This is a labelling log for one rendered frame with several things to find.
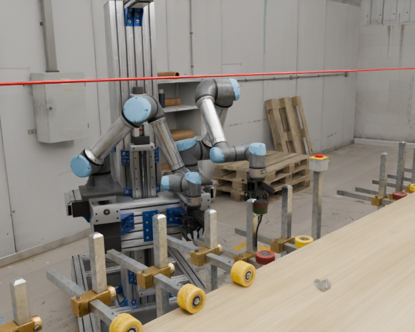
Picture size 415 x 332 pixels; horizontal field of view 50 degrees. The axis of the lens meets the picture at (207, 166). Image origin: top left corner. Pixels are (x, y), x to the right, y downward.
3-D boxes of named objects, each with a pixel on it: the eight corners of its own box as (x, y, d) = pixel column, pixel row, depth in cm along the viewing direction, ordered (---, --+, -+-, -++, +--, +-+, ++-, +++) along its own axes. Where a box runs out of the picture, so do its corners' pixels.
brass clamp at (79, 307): (70, 311, 141) (69, 296, 140) (108, 296, 150) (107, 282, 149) (80, 319, 137) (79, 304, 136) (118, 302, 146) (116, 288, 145)
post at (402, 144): (393, 211, 300) (398, 141, 290) (396, 209, 303) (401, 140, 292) (398, 212, 298) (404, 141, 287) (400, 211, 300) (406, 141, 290)
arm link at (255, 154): (260, 141, 206) (269, 144, 198) (260, 165, 208) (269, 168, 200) (245, 143, 203) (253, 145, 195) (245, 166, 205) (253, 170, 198)
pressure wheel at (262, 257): (251, 278, 187) (251, 252, 185) (263, 271, 193) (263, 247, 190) (266, 284, 182) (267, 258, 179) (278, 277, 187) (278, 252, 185)
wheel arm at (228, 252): (196, 246, 215) (195, 238, 214) (201, 244, 217) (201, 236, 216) (266, 275, 184) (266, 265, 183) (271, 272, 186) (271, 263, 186)
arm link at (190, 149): (174, 161, 258) (173, 138, 255) (195, 159, 263) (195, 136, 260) (180, 165, 247) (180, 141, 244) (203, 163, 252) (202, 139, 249)
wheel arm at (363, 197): (336, 195, 297) (336, 189, 297) (338, 194, 300) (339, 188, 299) (400, 209, 267) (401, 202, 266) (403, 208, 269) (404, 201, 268)
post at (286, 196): (280, 279, 218) (281, 185, 207) (284, 276, 220) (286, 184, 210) (286, 281, 215) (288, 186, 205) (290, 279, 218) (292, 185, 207)
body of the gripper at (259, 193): (243, 202, 205) (243, 177, 203) (255, 198, 211) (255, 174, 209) (256, 205, 200) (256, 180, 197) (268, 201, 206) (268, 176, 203)
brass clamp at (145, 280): (136, 284, 158) (135, 271, 157) (166, 272, 167) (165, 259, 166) (146, 290, 153) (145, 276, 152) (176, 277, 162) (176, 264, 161)
